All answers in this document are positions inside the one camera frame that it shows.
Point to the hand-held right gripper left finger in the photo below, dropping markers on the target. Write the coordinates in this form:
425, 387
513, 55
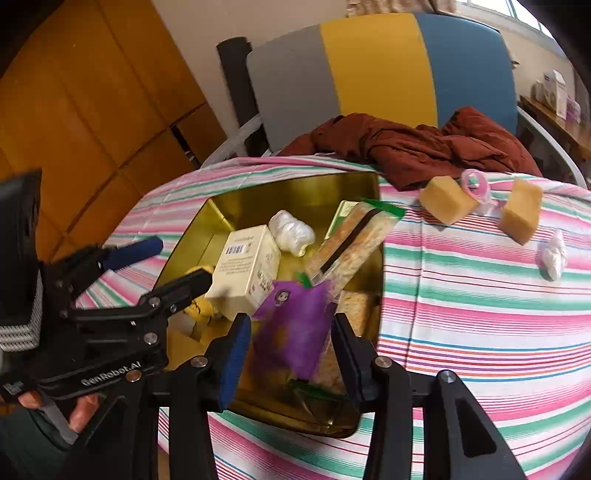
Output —
234, 360

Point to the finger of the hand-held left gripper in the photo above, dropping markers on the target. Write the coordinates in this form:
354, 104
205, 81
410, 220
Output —
184, 286
134, 251

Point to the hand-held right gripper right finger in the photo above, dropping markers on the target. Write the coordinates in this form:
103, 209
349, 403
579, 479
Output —
351, 355

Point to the yellow knit sock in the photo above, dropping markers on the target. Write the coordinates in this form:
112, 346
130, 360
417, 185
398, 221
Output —
201, 307

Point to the clear cracker packet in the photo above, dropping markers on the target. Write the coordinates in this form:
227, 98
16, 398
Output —
362, 309

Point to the purple bag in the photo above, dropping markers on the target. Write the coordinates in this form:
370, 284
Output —
295, 332

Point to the cream cardboard box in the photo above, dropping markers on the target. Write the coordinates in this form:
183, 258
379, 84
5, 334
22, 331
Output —
244, 272

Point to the black striped cracker packet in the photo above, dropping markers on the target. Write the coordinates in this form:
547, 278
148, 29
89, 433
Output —
351, 244

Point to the green and yellow carton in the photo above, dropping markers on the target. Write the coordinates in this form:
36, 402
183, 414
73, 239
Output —
340, 216

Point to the gold metal tin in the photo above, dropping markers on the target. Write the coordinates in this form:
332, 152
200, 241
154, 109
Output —
295, 194

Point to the yellow sponge block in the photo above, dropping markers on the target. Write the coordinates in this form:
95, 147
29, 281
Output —
521, 212
445, 201

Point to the pink tape roll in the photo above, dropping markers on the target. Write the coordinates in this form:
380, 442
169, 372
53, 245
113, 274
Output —
482, 194

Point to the white plastic bag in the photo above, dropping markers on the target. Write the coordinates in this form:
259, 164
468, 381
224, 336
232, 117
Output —
291, 230
554, 256

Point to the person's left hand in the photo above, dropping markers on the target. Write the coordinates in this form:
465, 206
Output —
85, 408

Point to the white sponge block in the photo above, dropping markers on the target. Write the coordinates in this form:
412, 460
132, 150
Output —
184, 326

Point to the striped tablecloth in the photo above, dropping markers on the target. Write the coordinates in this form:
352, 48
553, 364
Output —
461, 323

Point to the wooden wardrobe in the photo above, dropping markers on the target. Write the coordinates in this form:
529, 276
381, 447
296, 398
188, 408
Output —
92, 115

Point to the rust brown cloth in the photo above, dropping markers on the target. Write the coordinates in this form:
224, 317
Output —
415, 143

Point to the grey yellow blue chair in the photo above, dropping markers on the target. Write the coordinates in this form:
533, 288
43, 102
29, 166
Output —
378, 69

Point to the wooden desk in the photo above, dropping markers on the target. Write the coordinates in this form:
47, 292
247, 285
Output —
554, 121

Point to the white jar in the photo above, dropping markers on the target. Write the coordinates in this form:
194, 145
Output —
538, 90

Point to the purple and white carton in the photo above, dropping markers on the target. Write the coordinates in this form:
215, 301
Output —
574, 110

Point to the beige star print curtain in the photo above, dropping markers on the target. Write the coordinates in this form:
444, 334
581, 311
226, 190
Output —
392, 4

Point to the window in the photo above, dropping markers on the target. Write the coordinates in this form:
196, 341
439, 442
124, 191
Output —
508, 9

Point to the black post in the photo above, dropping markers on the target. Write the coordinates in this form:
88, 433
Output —
235, 83

